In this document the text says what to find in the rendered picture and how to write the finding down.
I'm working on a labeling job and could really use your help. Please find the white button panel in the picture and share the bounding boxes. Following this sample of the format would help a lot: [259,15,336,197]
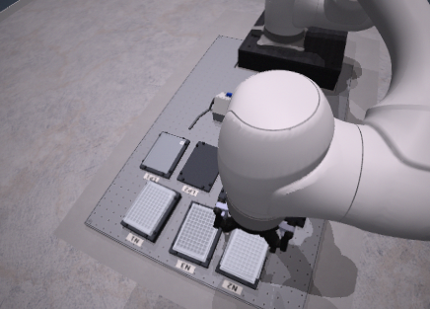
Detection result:
[188,93,232,129]

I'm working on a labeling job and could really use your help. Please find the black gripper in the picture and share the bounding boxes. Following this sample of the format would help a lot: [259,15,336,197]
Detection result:
[213,198,296,257]

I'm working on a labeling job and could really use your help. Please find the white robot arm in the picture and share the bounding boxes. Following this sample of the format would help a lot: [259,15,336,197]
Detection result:
[217,0,430,241]

